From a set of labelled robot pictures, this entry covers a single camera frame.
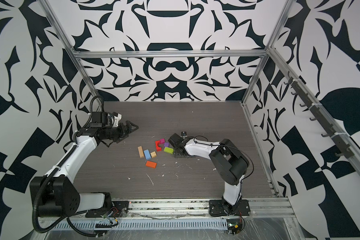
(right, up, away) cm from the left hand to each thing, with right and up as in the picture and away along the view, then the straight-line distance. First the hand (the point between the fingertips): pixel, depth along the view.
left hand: (133, 128), depth 82 cm
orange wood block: (+8, -22, +7) cm, 24 cm away
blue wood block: (+5, -16, +10) cm, 20 cm away
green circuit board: (+51, -45, -11) cm, 69 cm away
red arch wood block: (+12, -13, +12) cm, 21 cm away
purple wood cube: (+17, -11, +15) cm, 25 cm away
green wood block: (+18, -14, +12) cm, 26 cm away
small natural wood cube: (+9, -17, +10) cm, 21 cm away
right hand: (+28, -15, +12) cm, 34 cm away
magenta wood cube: (+14, -9, +15) cm, 22 cm away
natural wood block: (+1, -15, +11) cm, 19 cm away
